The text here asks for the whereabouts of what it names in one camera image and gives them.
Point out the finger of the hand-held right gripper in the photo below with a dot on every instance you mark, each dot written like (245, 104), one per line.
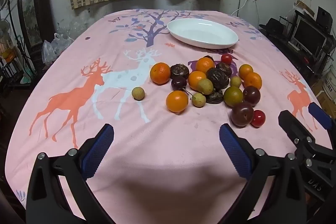
(291, 124)
(320, 113)

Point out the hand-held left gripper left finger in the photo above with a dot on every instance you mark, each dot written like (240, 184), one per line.
(98, 150)

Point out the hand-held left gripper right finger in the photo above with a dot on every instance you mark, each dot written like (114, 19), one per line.
(235, 153)

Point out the red cherry tomato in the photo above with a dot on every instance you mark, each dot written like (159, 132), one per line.
(226, 59)
(258, 118)

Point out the dark purple plum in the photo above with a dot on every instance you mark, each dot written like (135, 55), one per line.
(242, 114)
(252, 95)

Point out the green-brown tomato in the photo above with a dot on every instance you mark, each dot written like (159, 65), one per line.
(233, 96)

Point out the small orange tangerine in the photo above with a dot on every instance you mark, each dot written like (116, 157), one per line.
(245, 70)

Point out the large dark water chestnut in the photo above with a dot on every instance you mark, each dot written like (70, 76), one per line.
(217, 78)

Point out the dark brown water chestnut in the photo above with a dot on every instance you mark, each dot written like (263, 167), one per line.
(225, 67)
(214, 98)
(179, 70)

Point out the white oval plate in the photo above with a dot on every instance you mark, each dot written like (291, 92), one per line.
(202, 32)

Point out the cardboard box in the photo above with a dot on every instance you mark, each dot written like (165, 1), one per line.
(329, 92)

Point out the pink deer-print tablecloth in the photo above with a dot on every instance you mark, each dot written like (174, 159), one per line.
(157, 140)

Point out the black desk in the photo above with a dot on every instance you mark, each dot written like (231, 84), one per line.
(294, 58)

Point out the computer monitor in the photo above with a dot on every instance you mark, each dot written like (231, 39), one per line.
(308, 36)

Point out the dark red cherry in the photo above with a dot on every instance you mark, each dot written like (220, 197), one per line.
(178, 83)
(209, 57)

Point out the black speaker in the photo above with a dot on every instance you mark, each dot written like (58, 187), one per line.
(324, 18)

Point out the clear plastic bags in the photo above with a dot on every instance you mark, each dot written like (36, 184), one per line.
(56, 47)

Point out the dark framed picture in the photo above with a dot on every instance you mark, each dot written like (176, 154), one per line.
(30, 11)

